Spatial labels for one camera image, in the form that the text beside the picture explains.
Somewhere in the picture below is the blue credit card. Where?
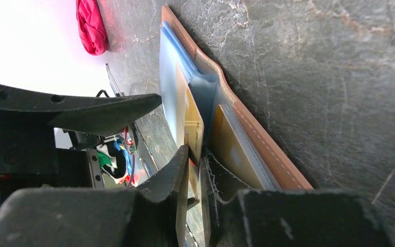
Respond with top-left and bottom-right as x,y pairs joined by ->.
159,21 -> 219,146

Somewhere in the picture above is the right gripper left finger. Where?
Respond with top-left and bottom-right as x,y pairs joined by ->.
136,145 -> 189,246

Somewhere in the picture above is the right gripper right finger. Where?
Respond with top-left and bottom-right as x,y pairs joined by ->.
200,150 -> 250,246

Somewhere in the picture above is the tan leather card holder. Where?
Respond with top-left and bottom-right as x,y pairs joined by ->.
161,5 -> 313,189

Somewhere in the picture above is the orange credit card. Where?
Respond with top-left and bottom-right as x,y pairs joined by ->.
210,105 -> 265,188

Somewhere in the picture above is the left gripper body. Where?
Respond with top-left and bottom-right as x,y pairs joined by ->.
0,110 -> 92,204

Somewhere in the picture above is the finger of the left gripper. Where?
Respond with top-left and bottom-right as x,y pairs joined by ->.
0,84 -> 161,136

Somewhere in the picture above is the red crumpled cloth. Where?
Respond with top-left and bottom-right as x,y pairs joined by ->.
76,0 -> 108,56

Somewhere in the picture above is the gold credit card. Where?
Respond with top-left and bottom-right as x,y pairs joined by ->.
175,65 -> 204,198

